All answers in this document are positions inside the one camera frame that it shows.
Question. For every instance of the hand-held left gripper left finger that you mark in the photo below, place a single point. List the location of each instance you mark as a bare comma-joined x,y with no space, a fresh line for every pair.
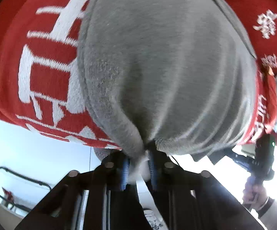
125,173

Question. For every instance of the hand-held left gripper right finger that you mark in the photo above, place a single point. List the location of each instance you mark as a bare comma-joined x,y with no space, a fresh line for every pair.
153,170

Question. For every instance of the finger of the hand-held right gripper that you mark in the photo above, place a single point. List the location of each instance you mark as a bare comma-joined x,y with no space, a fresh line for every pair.
221,155

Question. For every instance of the grey sweater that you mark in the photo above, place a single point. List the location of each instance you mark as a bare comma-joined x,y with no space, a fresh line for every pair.
164,64

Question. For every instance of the person's right forearm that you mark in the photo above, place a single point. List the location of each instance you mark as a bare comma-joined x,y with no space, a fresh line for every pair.
276,212

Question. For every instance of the person's right hand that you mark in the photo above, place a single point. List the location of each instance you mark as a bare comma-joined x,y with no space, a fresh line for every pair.
254,192

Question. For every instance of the small red object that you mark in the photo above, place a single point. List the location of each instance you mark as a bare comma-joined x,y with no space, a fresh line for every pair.
8,193

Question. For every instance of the red printed blanket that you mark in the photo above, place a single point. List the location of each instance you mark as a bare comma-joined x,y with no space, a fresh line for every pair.
9,52

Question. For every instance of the black metal frame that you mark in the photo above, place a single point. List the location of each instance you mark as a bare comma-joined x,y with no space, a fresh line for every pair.
21,179

